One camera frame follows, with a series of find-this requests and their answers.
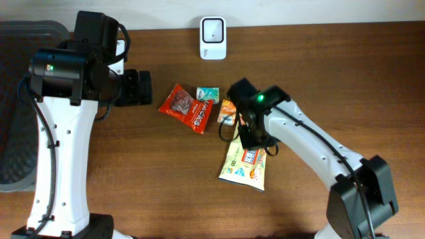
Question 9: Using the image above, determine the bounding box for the left black cable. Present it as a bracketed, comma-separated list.
[17, 72, 57, 233]

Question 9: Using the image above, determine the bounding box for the right black cable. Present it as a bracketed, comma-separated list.
[218, 106, 376, 239]

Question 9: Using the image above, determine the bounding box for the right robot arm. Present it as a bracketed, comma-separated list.
[227, 78, 398, 238]

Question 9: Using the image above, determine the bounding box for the black cable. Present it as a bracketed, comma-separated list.
[17, 72, 57, 233]
[218, 106, 376, 239]

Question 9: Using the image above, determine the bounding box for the red candy bag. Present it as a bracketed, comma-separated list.
[158, 84, 213, 134]

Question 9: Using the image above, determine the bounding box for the teal tissue pack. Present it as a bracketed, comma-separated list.
[196, 87, 220, 104]

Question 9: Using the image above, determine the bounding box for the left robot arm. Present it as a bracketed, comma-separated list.
[11, 11, 153, 239]

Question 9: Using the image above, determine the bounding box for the grey plastic mesh basket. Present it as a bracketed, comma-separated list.
[1, 21, 70, 193]

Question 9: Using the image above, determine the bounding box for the orange tissue pack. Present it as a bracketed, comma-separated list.
[217, 100, 236, 126]

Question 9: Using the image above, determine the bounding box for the yellow snack bag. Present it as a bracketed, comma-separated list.
[218, 137, 267, 192]

